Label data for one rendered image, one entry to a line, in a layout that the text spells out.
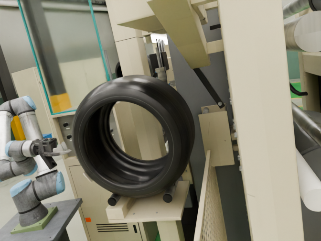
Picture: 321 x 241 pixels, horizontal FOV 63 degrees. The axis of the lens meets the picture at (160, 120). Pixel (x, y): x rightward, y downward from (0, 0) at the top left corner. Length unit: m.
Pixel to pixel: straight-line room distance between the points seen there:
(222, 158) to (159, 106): 0.53
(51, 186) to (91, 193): 0.42
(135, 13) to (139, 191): 0.78
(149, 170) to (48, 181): 0.78
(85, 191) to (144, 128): 0.97
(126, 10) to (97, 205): 1.77
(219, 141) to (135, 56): 0.65
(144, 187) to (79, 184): 1.14
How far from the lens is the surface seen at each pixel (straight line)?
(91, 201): 2.34
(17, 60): 10.08
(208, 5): 1.29
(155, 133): 1.53
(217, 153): 1.45
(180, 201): 1.41
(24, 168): 1.69
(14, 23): 10.39
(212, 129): 1.41
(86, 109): 1.21
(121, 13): 0.86
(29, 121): 2.06
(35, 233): 2.04
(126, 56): 1.51
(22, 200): 2.05
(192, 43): 1.01
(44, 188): 2.00
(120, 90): 1.13
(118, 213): 1.38
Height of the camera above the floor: 1.51
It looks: 12 degrees down
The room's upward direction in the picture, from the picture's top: 12 degrees counter-clockwise
